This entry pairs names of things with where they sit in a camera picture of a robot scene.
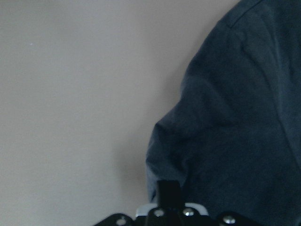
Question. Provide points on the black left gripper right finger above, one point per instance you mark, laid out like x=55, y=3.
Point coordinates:
x=177, y=195

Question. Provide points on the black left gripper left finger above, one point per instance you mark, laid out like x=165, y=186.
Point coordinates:
x=163, y=194

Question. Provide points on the black printed t-shirt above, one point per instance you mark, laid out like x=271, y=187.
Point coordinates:
x=233, y=141

